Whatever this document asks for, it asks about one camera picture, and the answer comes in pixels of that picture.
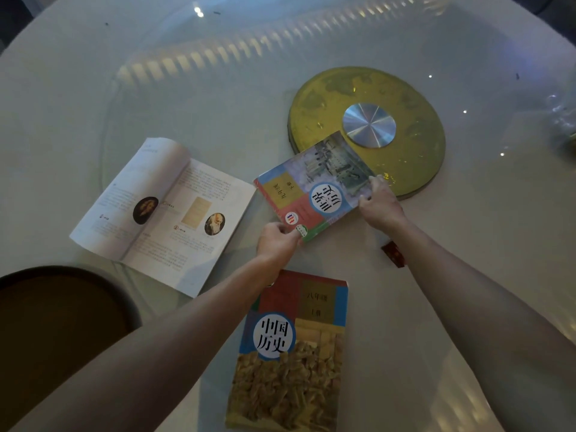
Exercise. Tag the person's left hand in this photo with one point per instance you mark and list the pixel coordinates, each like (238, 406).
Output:
(275, 243)

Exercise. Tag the person's right forearm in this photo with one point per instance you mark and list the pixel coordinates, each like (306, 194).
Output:
(486, 319)

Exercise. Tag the round glass turntable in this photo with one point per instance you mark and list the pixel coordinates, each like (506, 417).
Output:
(270, 94)

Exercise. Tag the person's right thumb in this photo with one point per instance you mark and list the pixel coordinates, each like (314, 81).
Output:
(366, 200)

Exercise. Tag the open white textbook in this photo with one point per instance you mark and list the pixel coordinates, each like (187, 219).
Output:
(166, 213)

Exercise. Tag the textbook with building cover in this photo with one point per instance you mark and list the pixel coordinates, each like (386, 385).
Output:
(315, 186)

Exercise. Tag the clear glass object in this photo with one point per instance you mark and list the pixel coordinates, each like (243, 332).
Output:
(562, 121)

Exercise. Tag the person's left thumb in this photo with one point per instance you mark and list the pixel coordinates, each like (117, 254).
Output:
(290, 232)

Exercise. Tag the small red packet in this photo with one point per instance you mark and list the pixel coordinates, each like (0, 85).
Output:
(393, 254)

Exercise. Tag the textbook with terracotta cover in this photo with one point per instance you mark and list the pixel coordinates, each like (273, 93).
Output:
(292, 355)

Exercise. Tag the person's left forearm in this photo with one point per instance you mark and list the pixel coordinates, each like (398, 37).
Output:
(148, 350)

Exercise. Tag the person's right hand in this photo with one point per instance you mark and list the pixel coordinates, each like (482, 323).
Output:
(381, 206)

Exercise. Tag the silver metal centre disc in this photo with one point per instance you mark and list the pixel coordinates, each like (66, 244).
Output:
(369, 125)

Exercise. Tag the round gold turntable base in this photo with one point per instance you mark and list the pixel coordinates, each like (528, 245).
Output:
(400, 143)

